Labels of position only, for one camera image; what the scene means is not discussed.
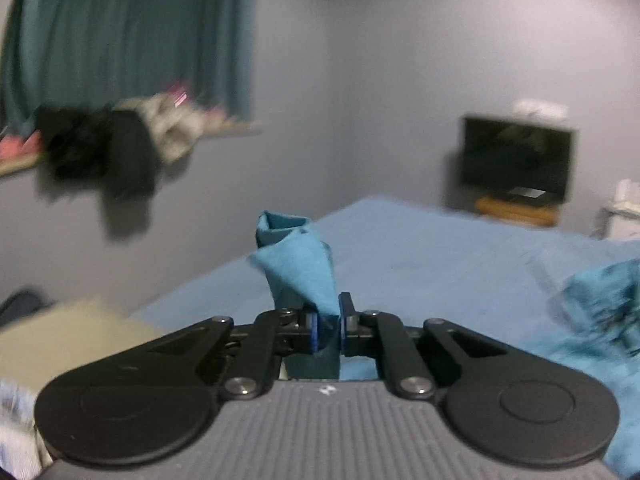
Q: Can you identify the teal garment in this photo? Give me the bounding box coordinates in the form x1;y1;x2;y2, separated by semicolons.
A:
247;210;640;479

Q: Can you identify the wooden window shelf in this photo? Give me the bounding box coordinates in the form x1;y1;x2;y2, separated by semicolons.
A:
0;119;264;177

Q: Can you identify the bed with blue sheet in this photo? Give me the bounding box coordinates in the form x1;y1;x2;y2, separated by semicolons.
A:
127;196;640;480

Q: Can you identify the white patterned cloth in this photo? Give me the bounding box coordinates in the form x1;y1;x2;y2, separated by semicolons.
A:
0;377;52;480

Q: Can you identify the grey and white clothing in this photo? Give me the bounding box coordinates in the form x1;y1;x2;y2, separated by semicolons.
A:
115;92;212;164

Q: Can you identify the teal curtain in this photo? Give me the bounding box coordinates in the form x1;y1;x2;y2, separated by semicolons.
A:
0;0;261;133

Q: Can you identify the white side cabinet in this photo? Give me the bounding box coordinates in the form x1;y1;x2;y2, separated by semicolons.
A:
592;205;640;242

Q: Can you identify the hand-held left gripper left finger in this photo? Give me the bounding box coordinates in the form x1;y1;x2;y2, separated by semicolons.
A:
149;307;321;402

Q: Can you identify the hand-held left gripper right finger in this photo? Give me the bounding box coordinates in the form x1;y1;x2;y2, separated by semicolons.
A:
338;292;507;401

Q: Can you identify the pink cloth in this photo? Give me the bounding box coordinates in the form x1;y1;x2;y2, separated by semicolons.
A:
0;132;44;162
167;84;226;122

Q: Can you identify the wooden television stand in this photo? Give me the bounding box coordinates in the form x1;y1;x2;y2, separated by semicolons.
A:
474;196;560;229

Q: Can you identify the black hanging clothing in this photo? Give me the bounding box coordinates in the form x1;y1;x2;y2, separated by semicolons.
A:
37;105;162;202

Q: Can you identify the dark round object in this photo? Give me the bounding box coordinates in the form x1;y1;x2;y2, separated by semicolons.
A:
0;287;52;329

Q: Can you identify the beige pillow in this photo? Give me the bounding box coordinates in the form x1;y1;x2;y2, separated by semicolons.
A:
0;297;167;377

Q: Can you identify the black flat television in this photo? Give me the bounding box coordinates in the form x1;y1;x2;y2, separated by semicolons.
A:
459;115;577;206

